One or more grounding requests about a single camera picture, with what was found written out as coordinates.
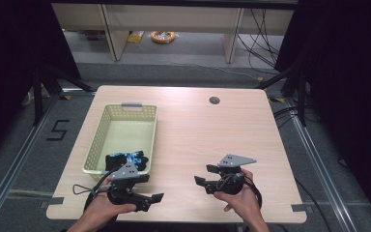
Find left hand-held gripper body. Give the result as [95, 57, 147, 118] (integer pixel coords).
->
[107, 161, 140, 208]

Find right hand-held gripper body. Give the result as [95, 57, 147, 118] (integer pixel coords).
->
[215, 153, 258, 195]

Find black and blue patterned cloth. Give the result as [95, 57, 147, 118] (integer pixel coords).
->
[104, 151, 150, 173]

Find pale yellow perforated plastic basket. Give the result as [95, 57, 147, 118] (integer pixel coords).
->
[82, 101, 158, 183]

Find person's right hand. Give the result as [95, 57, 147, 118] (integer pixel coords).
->
[213, 168, 266, 225]

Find person's left hand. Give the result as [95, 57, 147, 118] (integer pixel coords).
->
[76, 183, 138, 227]

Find black metal stand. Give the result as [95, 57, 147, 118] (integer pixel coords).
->
[255, 63, 308, 128]
[33, 65, 95, 126]

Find yellow packet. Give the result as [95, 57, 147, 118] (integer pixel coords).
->
[127, 30, 146, 44]

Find dark curtain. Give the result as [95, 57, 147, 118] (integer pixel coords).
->
[0, 0, 82, 163]
[273, 0, 371, 223]

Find right hand-held gripper black cable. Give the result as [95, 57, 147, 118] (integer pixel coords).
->
[216, 173, 264, 211]

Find hand-held gripper black cable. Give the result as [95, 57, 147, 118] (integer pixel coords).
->
[216, 173, 264, 211]
[71, 169, 114, 215]

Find left hand-held gripper black cable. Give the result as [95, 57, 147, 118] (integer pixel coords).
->
[71, 169, 114, 215]

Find metal floor rail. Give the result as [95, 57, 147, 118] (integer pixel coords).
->
[0, 94, 61, 224]
[284, 97, 353, 232]

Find black floor cable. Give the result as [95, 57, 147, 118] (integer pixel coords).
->
[294, 178, 333, 232]

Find bundle of black hanging cables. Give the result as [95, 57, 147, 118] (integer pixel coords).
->
[237, 8, 282, 70]

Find orange cable coil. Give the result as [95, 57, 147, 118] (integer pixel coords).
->
[150, 30, 177, 44]

